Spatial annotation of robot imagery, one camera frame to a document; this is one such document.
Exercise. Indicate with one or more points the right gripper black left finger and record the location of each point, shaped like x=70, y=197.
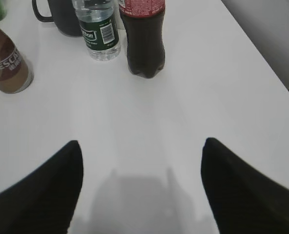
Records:
x=44, y=201

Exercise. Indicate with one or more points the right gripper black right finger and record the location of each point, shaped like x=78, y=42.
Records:
x=242, y=199

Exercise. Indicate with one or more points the brown Nescafe coffee bottle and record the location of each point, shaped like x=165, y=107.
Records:
x=15, y=73

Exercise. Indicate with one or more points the dark grey ceramic mug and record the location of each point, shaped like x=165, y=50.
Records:
x=62, y=15

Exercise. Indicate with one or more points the clear water bottle green label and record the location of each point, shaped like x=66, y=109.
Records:
x=97, y=21

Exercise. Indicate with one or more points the dark cola bottle red label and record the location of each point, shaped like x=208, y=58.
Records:
x=143, y=22

